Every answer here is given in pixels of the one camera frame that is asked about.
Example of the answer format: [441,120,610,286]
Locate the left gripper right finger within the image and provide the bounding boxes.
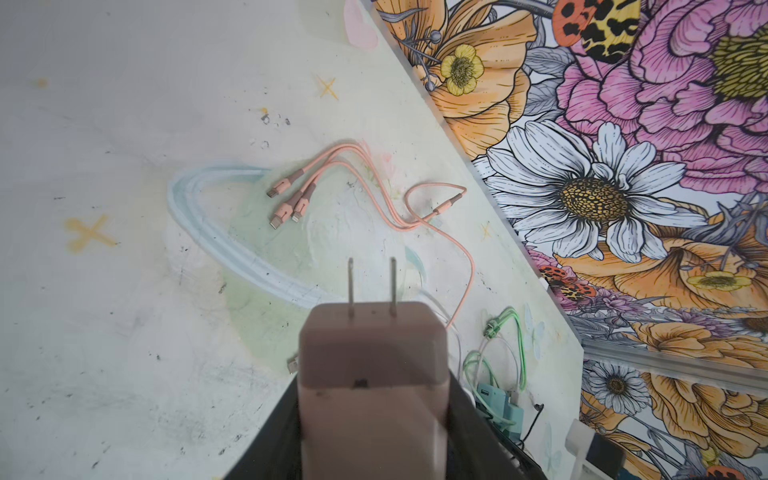
[446,374,540,479]

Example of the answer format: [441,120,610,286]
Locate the teal charger plug dark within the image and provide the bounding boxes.
[475,383,513,428]

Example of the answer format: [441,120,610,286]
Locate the teal charger plug light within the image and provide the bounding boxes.
[502,404,524,442]

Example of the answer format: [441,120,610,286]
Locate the pink multi-head cable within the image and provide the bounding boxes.
[266,142,476,330]

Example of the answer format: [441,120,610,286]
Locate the green usb cable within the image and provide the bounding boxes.
[461,307,529,421]

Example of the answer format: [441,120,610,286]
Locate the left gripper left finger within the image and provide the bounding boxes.
[224,377,302,480]

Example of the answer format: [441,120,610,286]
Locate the pink charger plug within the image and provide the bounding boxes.
[297,262,451,479]

